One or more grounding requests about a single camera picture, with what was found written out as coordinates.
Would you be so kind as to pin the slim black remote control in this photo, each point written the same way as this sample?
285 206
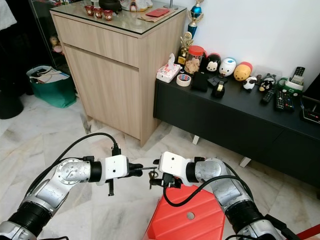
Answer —
268 97

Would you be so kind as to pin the black mouse plush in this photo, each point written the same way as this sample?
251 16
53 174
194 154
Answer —
212 64

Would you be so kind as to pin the small red cup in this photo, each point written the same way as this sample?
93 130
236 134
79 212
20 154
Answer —
99 13
108 15
89 11

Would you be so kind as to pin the red plastic stool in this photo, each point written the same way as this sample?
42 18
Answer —
205 225

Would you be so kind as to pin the yellow red plush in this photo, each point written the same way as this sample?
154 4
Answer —
243 72

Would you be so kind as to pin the wide black remote control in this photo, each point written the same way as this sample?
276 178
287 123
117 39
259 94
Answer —
284 100

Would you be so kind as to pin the white cloth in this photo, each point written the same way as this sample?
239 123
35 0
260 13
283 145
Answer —
6 14

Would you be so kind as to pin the small plush toy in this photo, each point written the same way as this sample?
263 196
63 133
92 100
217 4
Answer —
55 45

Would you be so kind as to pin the black low TV console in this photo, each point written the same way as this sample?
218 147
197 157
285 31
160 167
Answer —
230 125

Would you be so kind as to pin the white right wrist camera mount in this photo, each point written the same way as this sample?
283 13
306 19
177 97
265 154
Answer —
174 163

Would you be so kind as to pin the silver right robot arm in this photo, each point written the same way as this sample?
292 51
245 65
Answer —
210 170

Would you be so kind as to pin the green bag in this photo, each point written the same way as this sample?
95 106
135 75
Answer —
52 94

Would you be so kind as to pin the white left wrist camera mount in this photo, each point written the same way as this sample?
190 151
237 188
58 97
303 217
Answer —
115 167

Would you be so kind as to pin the small gold trophy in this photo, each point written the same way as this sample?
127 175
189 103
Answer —
185 48

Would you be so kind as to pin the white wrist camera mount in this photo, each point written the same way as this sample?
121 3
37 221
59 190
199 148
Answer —
174 163
115 167

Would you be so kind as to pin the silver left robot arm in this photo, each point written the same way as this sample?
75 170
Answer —
67 172

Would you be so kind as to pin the jar with red lid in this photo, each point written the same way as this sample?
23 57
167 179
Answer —
194 61

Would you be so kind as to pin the pink tissue box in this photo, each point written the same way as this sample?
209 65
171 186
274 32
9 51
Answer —
168 73

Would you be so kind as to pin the black box device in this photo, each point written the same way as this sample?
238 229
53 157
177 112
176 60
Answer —
311 110

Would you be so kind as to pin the dark glass display cabinet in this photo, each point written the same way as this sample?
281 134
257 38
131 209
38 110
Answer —
37 25

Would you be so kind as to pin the black teapot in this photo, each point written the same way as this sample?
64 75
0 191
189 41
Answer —
110 5

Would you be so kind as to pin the tape roll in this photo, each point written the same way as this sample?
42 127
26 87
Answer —
183 80

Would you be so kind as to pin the light wooden cabinet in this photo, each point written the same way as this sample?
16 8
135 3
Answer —
110 85

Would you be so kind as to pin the blue trophy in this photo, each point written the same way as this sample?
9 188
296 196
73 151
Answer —
196 11

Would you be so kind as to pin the red packet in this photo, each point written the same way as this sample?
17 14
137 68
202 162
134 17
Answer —
157 13

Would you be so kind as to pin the black television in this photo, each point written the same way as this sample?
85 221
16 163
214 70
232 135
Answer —
315 85

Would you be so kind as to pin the black wallet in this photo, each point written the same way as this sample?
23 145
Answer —
200 82

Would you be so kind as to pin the marble board with red edge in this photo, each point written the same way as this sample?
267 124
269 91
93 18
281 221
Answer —
311 231

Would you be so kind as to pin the white blue plush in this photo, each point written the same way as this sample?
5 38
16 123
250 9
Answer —
227 67

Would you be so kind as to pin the white figurine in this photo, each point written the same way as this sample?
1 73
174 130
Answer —
137 5

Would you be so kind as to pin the black tape dispenser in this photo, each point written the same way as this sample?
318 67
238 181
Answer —
218 90

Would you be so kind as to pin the black round bin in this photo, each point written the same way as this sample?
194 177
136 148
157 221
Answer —
10 100

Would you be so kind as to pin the small white panda figure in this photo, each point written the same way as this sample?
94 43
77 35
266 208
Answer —
250 83

